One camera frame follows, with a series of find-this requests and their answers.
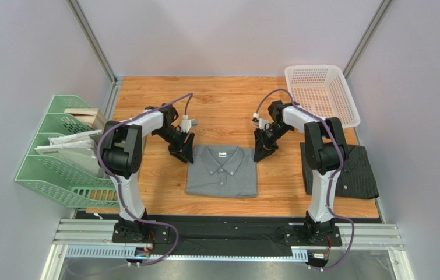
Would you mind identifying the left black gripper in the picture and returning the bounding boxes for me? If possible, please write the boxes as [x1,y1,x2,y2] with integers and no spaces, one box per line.
[153,126,195,164]

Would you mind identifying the grey long sleeve shirt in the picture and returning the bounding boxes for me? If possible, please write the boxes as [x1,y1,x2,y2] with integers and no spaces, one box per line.
[185,144,258,198]

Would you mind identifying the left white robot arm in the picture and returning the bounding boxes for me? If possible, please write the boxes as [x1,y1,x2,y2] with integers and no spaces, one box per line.
[97,104,197,239]

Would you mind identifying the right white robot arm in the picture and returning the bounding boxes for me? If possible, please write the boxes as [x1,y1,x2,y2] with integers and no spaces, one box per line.
[252,101,349,244]

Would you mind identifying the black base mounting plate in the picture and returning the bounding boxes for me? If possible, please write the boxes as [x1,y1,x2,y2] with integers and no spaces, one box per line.
[112,215,342,257]

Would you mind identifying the white plastic basket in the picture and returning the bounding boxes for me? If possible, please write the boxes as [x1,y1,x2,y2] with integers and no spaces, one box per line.
[284,64,361,129]

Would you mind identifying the dark striped folded shirt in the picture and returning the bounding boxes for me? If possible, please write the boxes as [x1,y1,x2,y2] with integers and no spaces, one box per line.
[300,142,381,200]

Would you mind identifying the papers in file rack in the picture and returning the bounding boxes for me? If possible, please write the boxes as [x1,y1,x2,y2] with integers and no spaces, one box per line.
[34,129,105,179]

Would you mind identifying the green plastic file rack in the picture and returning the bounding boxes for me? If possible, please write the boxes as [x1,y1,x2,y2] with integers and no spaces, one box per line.
[15,94,119,208]

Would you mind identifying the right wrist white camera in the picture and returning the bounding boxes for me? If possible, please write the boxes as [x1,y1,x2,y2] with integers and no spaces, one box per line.
[252,113,270,130]

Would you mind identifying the wrist white camera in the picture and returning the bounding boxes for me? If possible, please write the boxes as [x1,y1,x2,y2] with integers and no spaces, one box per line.
[180,115,198,133]
[252,113,270,130]

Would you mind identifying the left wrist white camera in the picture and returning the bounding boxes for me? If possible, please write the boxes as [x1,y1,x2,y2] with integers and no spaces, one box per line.
[180,115,198,133]

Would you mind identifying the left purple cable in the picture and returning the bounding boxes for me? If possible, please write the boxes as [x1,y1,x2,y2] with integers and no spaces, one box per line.
[96,92,194,268]

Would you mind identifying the purple cable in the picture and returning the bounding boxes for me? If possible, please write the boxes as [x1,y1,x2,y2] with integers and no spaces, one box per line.
[254,89,355,271]
[96,92,194,268]

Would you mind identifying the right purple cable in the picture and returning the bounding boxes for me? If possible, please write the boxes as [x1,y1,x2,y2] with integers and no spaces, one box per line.
[254,89,355,271]

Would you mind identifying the aluminium front frame rail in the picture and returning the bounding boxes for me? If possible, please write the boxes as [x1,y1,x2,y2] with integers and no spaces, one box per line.
[41,215,414,279]

